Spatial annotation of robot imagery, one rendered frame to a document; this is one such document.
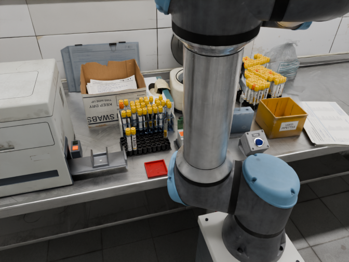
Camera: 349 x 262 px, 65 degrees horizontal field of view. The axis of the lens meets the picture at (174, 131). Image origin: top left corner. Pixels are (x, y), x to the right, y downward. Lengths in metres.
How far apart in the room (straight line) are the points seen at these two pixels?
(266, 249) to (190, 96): 0.40
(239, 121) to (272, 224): 0.52
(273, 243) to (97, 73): 1.00
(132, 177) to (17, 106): 0.38
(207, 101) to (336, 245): 1.72
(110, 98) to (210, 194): 0.62
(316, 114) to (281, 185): 0.78
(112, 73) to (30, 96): 0.62
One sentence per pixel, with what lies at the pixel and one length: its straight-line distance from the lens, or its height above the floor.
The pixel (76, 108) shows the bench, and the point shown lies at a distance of 1.26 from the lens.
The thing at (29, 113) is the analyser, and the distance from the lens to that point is 0.75.
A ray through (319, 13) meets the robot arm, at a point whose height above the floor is 1.44.
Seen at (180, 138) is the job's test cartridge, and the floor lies 0.95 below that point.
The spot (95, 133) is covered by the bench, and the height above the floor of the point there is 0.88.
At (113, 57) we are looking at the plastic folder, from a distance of 1.34.
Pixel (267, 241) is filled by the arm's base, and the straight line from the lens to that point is 0.66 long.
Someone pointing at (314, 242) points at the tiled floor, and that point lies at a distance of 1.98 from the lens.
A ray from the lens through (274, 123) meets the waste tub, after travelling 1.06.
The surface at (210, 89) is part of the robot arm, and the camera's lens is 0.39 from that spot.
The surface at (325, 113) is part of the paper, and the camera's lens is 1.33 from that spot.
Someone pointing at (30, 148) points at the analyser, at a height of 1.04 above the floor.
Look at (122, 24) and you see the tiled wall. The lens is 1.32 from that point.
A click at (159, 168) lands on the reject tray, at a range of 0.91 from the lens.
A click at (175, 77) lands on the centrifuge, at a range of 1.20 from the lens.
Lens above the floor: 1.52
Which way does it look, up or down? 37 degrees down
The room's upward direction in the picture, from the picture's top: 1 degrees clockwise
